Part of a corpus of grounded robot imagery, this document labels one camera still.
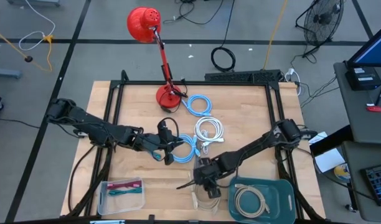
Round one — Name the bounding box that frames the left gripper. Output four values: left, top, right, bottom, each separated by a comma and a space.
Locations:
136, 119, 185, 166

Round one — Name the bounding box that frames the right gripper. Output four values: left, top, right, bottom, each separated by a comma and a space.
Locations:
176, 157, 229, 200

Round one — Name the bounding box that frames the short cream USB cable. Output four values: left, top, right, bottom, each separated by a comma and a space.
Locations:
187, 171, 222, 216

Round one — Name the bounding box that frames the light blue cable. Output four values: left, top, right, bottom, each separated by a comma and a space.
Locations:
181, 94, 213, 118
171, 133, 201, 164

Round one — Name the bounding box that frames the beige USB cable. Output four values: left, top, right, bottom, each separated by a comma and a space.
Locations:
233, 182, 271, 219

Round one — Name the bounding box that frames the red braided cable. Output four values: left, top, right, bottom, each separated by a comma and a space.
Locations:
106, 180, 143, 190

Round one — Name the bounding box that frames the clear plastic container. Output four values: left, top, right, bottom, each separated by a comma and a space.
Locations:
97, 177, 146, 216

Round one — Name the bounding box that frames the teal plastic bin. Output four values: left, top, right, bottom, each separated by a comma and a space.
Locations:
228, 175, 296, 224

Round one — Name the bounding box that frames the black perforated panel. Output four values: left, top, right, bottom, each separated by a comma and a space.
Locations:
204, 69, 282, 83

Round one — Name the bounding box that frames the red desk lamp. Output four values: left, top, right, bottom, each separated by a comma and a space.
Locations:
126, 6, 182, 109

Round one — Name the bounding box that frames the white paper sheet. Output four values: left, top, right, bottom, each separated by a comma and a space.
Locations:
308, 131, 329, 145
314, 147, 346, 174

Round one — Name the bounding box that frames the round yellow blue disc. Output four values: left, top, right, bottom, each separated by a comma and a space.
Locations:
333, 162, 350, 183

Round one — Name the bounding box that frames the grey furniture foot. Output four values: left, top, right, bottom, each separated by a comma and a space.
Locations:
6, 0, 61, 7
0, 67, 22, 80

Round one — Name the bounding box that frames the colourful backlit keyboard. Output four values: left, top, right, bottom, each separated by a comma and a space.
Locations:
360, 164, 381, 207

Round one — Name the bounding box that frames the black floor fan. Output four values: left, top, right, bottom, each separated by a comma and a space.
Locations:
294, 0, 346, 59

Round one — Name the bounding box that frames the black box device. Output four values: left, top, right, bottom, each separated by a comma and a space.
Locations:
345, 65, 381, 91

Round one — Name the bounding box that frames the computer monitor blue screen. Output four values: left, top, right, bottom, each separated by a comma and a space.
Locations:
347, 20, 381, 68

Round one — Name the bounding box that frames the black lamp power cord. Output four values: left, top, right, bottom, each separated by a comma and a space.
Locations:
159, 77, 189, 113

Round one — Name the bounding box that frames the black aluminium table frame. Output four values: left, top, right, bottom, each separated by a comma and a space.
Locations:
84, 70, 305, 220

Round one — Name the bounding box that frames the black coiled floor cable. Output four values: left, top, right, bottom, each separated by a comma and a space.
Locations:
210, 0, 237, 73

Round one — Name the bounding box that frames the black sleeved cable bundle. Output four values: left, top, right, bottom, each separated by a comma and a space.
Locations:
67, 144, 114, 218
276, 149, 327, 223

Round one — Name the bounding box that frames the white power plug cable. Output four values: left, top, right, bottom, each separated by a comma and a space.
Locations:
284, 67, 303, 96

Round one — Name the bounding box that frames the black loose floor cable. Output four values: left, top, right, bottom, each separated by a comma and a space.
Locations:
162, 0, 225, 26

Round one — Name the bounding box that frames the yellow hanging cable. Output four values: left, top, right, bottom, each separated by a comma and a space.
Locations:
263, 0, 288, 71

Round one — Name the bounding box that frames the yellow floor cable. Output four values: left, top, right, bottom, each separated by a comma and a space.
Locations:
0, 25, 54, 73

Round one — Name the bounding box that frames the white floor cable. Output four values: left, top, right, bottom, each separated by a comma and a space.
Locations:
18, 0, 57, 52

